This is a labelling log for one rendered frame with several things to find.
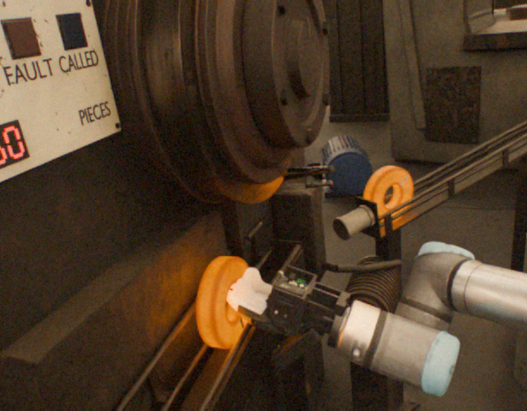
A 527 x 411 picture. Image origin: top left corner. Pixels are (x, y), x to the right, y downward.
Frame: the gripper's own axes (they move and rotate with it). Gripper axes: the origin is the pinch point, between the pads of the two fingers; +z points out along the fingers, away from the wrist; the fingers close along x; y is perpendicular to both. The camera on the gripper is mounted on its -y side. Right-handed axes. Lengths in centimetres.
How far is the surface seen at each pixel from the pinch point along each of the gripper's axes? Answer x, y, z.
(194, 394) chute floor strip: 11.1, -12.8, -1.3
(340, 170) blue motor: -212, -61, 20
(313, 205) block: -36.2, 2.1, -3.9
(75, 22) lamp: 9.9, 40.3, 21.0
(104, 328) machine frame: 21.8, 5.6, 7.6
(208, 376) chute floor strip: 7.2, -12.2, -1.8
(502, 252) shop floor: -166, -58, -70
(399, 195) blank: -62, -1, -21
